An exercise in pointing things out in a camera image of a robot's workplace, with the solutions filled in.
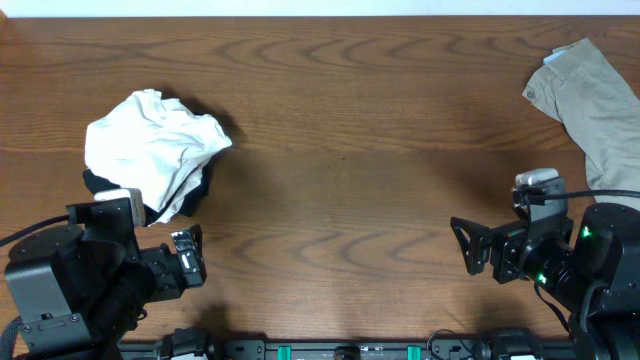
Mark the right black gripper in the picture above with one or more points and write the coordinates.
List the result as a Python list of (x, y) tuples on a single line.
[(510, 238)]

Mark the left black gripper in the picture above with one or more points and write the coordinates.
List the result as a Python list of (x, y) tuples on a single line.
[(176, 265)]

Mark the white printed t-shirt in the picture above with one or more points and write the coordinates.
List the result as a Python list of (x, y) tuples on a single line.
[(154, 144)]

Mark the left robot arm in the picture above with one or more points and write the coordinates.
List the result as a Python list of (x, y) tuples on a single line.
[(80, 289)]

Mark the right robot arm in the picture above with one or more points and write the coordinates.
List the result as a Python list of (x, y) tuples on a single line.
[(590, 269)]

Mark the grey khaki garment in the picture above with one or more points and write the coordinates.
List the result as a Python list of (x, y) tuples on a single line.
[(579, 88)]

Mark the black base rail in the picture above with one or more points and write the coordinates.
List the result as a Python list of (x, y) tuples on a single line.
[(439, 347)]

